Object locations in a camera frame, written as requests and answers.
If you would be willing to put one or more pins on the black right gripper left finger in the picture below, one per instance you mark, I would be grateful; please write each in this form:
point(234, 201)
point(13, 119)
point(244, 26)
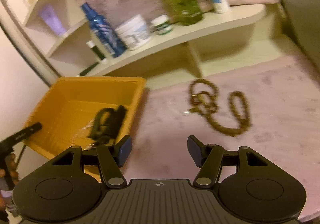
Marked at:
point(111, 159)

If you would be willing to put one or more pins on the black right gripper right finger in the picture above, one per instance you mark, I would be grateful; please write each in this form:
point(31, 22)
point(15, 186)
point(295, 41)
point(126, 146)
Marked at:
point(208, 158)

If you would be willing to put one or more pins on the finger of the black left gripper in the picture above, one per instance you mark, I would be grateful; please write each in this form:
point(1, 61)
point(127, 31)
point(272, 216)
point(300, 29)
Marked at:
point(8, 143)

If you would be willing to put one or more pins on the orange plastic tray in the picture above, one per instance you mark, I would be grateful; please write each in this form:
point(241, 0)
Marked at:
point(70, 105)

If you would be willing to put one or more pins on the person's left hand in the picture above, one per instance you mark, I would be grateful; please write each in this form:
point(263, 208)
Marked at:
point(9, 178)

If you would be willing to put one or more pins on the dark flat packet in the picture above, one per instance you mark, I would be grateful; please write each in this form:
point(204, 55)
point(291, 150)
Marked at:
point(88, 69)

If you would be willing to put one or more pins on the green white lip balm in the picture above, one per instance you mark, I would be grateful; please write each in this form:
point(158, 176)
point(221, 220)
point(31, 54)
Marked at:
point(95, 50)

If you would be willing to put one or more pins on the large white cream jar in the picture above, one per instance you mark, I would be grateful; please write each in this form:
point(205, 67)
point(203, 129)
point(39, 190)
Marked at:
point(134, 32)

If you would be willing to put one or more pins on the blue spray bottle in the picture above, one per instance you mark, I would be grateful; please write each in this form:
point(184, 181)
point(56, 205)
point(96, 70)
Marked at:
point(104, 31)

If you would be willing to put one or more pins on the cream wooden shelf unit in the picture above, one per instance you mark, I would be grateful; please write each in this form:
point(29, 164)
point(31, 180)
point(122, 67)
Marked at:
point(52, 36)

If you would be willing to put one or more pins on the purple tube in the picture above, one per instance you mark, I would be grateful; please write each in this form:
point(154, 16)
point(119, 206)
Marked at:
point(49, 16)

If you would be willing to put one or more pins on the small green white jar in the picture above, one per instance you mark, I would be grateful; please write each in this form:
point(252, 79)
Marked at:
point(161, 25)

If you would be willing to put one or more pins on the grey cushion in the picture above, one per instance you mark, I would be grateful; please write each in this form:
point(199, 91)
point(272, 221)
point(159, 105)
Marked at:
point(303, 17)

